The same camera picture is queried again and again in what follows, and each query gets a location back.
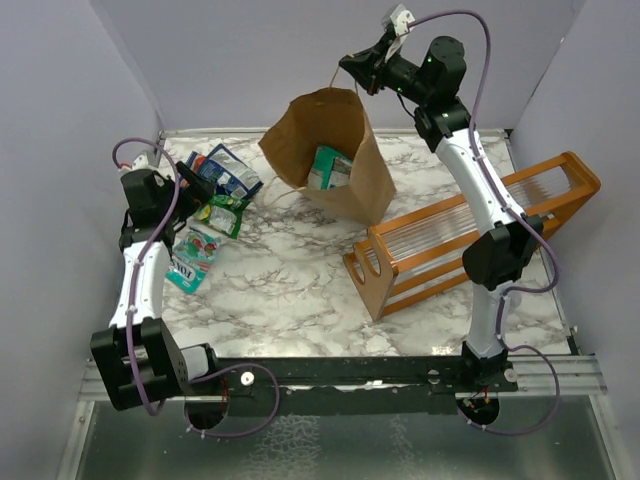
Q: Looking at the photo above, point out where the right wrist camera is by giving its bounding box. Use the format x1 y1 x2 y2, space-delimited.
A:
382 3 415 62

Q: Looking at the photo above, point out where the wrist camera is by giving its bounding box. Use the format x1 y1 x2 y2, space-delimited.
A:
118 150 158 175
382 3 415 62

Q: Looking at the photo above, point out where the teal Fox's mint bag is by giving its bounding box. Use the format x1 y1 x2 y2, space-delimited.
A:
166 226 222 294

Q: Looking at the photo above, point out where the teal green snack packet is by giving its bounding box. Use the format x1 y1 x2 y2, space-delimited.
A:
306 145 353 190

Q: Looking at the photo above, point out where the green snack bag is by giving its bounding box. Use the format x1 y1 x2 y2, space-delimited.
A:
194 195 249 239

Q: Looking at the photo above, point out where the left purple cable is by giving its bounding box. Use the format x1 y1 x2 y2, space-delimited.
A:
111 138 281 440

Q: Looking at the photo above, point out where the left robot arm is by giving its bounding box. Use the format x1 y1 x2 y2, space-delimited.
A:
90 157 221 411

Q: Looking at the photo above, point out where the wooden rack with clear rods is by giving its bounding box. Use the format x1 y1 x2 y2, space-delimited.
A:
343 152 601 322

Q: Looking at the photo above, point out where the brown paper bag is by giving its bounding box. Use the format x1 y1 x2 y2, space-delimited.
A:
259 84 396 226

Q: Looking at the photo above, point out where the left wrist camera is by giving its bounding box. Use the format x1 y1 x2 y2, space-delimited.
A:
118 150 158 175

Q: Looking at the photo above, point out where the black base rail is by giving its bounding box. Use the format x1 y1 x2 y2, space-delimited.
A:
182 355 517 417

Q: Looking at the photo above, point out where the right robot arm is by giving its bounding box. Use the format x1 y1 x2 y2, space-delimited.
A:
339 32 543 391

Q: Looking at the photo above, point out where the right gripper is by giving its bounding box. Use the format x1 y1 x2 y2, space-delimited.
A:
336 35 430 108

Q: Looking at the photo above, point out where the blue white snack bag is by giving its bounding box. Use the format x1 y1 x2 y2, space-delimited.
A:
197 143 263 200

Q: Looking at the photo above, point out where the small clear plastic cup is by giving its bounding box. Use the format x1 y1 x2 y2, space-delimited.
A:
505 290 522 315

